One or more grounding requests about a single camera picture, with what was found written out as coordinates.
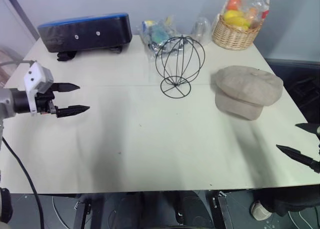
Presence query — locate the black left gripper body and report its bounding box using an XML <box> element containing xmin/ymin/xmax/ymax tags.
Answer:
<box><xmin>34</xmin><ymin>84</ymin><xmax>59</xmax><ymax>117</ymax></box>

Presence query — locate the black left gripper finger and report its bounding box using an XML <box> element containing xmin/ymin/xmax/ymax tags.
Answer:
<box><xmin>51</xmin><ymin>82</ymin><xmax>81</xmax><ymax>94</ymax></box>
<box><xmin>56</xmin><ymin>104</ymin><xmax>91</xmax><ymax>119</ymax></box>

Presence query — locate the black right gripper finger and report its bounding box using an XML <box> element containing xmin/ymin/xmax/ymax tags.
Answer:
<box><xmin>275</xmin><ymin>144</ymin><xmax>320</xmax><ymax>174</ymax></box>
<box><xmin>294</xmin><ymin>122</ymin><xmax>320</xmax><ymax>138</ymax></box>

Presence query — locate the beige cap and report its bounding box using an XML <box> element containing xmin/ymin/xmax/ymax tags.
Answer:
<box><xmin>211</xmin><ymin>65</ymin><xmax>284</xmax><ymax>121</ymax></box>

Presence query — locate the dark trouser leg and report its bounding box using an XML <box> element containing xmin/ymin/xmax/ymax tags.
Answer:
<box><xmin>252</xmin><ymin>186</ymin><xmax>320</xmax><ymax>218</ymax></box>

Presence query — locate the black chair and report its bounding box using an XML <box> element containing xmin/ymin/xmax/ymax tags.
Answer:
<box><xmin>264</xmin><ymin>58</ymin><xmax>320</xmax><ymax>126</ymax></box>

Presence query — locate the black and blue padded case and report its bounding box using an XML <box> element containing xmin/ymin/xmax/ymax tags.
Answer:
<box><xmin>37</xmin><ymin>12</ymin><xmax>133</xmax><ymax>54</ymax></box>

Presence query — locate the white shoe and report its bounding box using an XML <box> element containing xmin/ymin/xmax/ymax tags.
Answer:
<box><xmin>250</xmin><ymin>200</ymin><xmax>273</xmax><ymax>221</ymax></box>

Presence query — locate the black table leg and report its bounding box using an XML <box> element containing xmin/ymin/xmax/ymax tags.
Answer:
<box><xmin>211</xmin><ymin>190</ymin><xmax>235</xmax><ymax>229</ymax></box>
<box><xmin>73</xmin><ymin>200</ymin><xmax>92</xmax><ymax>229</ymax></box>

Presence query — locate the clear bag of snacks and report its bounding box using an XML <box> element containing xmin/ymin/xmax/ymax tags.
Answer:
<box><xmin>136</xmin><ymin>13</ymin><xmax>187</xmax><ymax>63</ymax></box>

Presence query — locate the woven wicker basket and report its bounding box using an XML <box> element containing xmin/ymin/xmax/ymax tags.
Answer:
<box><xmin>211</xmin><ymin>13</ymin><xmax>264</xmax><ymax>51</ymax></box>

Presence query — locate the yellow mango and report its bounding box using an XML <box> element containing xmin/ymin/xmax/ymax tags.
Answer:
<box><xmin>224</xmin><ymin>16</ymin><xmax>251</xmax><ymax>32</ymax></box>

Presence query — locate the clear plastic fruit bag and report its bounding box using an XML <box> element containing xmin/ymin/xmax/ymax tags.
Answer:
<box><xmin>223</xmin><ymin>0</ymin><xmax>272</xmax><ymax>32</ymax></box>

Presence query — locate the yellow lemon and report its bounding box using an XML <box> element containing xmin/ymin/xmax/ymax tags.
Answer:
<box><xmin>223</xmin><ymin>9</ymin><xmax>245</xmax><ymax>22</ymax></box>

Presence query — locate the orange fruit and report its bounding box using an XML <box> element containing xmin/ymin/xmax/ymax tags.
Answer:
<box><xmin>226</xmin><ymin>0</ymin><xmax>243</xmax><ymax>12</ymax></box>

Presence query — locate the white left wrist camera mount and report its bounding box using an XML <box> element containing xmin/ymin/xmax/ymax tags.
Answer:
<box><xmin>23</xmin><ymin>61</ymin><xmax>55</xmax><ymax>117</ymax></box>

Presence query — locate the black case strap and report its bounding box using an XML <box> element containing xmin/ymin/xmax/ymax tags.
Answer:
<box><xmin>56</xmin><ymin>51</ymin><xmax>77</xmax><ymax>63</ymax></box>

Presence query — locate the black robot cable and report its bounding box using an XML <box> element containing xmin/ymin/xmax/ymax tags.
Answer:
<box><xmin>1</xmin><ymin>135</ymin><xmax>45</xmax><ymax>229</ymax></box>

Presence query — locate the black wire hat stand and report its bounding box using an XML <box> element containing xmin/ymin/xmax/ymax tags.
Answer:
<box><xmin>155</xmin><ymin>35</ymin><xmax>206</xmax><ymax>99</ymax></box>

